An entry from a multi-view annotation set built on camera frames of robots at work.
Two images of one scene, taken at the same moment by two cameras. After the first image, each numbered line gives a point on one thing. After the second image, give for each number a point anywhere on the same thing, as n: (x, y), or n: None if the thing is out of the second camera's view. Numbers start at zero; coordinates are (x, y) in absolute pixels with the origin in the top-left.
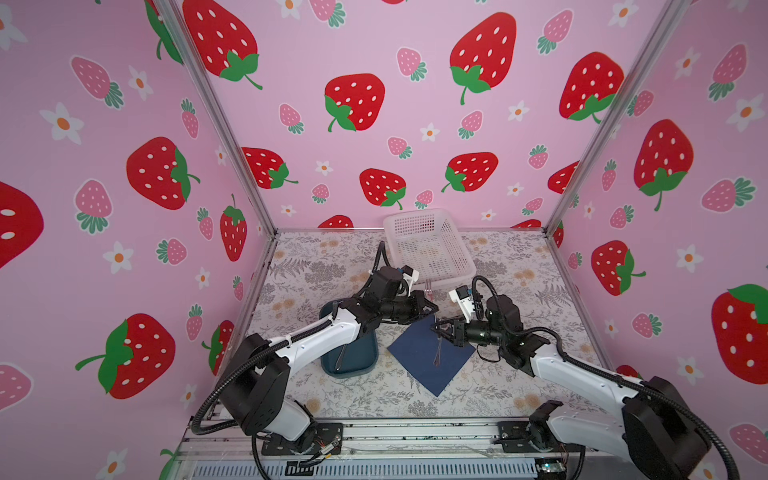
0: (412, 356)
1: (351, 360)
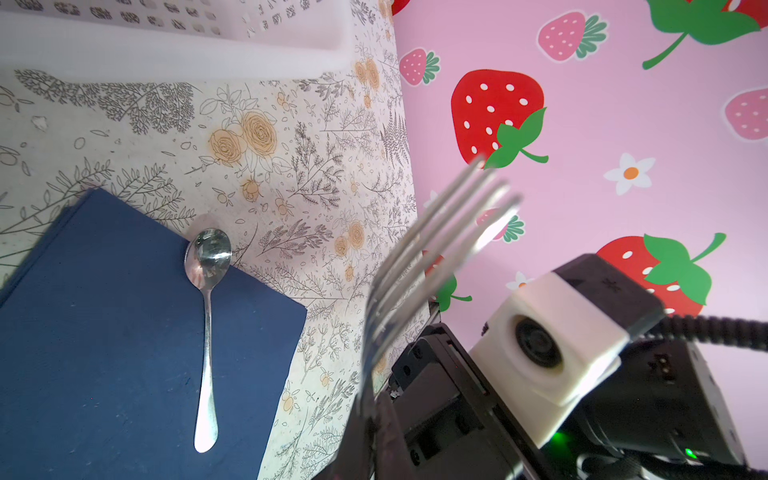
0: (102, 349)
1: None
